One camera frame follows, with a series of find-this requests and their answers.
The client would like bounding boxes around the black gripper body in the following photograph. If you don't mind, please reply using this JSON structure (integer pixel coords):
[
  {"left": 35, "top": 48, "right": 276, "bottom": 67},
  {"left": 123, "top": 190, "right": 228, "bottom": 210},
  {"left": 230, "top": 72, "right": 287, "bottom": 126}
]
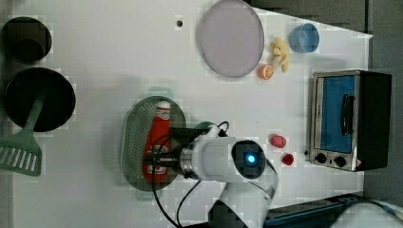
[{"left": 143, "top": 152, "right": 183, "bottom": 175}]

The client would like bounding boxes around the red plush ketchup bottle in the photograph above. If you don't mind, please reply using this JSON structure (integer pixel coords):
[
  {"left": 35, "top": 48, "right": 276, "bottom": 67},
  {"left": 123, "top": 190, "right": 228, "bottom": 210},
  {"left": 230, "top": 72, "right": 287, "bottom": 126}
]
[{"left": 142, "top": 100, "right": 170, "bottom": 182}]

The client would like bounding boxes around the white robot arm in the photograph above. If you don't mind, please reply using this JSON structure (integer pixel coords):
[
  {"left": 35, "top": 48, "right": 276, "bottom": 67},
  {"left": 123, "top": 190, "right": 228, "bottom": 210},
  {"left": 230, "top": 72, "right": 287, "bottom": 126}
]
[{"left": 144, "top": 124, "right": 278, "bottom": 228}]

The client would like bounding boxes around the green oval strainer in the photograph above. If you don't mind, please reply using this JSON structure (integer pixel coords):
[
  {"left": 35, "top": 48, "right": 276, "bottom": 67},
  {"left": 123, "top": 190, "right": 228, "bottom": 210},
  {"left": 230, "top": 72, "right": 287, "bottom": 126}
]
[{"left": 120, "top": 86, "right": 186, "bottom": 201}]

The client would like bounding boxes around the teal green cup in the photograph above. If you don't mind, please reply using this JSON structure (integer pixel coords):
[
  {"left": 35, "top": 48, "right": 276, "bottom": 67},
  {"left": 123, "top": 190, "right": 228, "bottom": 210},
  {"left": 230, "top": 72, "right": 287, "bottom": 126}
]
[{"left": 195, "top": 122, "right": 214, "bottom": 130}]

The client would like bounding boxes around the pink toy sausage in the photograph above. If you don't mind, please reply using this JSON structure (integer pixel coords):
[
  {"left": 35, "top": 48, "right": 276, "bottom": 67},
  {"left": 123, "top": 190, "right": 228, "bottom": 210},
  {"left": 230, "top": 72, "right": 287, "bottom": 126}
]
[{"left": 270, "top": 135, "right": 287, "bottom": 148}]

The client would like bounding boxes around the small red toy piece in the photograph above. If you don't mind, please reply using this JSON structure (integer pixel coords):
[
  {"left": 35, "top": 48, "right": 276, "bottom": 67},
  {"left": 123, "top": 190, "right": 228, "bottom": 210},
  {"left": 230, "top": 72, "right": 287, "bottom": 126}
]
[{"left": 282, "top": 154, "right": 294, "bottom": 165}]

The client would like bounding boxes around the orange slice toy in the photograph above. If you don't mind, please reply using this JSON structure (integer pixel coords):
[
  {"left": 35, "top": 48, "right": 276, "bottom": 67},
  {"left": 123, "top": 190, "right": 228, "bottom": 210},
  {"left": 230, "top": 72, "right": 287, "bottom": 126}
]
[{"left": 259, "top": 65, "right": 274, "bottom": 80}]

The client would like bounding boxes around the lavender round plate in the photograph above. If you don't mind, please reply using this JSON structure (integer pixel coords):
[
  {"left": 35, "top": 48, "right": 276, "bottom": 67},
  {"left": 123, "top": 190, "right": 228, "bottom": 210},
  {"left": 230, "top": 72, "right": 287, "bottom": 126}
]
[{"left": 199, "top": 0, "right": 264, "bottom": 77}]

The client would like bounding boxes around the yellow toy banana peel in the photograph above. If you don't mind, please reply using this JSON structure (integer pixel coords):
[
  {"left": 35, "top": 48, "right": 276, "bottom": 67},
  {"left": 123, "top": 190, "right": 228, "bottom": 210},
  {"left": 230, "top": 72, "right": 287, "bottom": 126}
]
[{"left": 271, "top": 37, "right": 289, "bottom": 72}]

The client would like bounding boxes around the green slotted spatula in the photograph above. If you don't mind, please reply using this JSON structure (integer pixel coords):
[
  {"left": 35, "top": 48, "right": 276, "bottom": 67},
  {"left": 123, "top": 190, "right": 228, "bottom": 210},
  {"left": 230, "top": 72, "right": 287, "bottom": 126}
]
[{"left": 0, "top": 95, "right": 45, "bottom": 177}]

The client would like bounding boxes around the black frying pan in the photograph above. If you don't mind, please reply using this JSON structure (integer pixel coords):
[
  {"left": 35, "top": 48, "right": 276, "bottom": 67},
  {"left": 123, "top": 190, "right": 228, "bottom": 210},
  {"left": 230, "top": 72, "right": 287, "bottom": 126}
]
[{"left": 4, "top": 67, "right": 76, "bottom": 132}]

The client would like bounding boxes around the blue cup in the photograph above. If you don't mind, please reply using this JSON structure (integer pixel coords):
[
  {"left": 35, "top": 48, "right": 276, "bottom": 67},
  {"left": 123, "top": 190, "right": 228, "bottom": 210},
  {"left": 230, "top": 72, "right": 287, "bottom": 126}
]
[{"left": 289, "top": 23, "right": 320, "bottom": 53}]

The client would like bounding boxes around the silver black toaster oven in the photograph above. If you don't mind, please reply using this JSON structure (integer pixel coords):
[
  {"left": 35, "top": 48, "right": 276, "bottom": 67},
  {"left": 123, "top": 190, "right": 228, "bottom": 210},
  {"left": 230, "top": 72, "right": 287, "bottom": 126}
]
[{"left": 309, "top": 70, "right": 392, "bottom": 172}]

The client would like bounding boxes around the black pot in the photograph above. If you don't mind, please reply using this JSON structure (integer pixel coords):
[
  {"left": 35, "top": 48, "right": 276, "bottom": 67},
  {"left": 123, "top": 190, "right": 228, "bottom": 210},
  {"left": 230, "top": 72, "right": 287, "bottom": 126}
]
[{"left": 1, "top": 16, "right": 52, "bottom": 64}]

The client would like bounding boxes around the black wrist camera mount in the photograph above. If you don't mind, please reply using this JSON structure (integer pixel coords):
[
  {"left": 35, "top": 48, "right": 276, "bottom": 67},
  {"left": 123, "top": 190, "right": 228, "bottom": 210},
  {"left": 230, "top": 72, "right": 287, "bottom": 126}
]
[{"left": 168, "top": 127, "right": 208, "bottom": 148}]

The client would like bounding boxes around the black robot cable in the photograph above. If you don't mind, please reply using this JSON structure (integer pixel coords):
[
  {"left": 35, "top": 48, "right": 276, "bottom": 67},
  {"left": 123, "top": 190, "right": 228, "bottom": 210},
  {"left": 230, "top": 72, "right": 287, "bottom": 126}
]
[{"left": 150, "top": 121, "right": 230, "bottom": 228}]

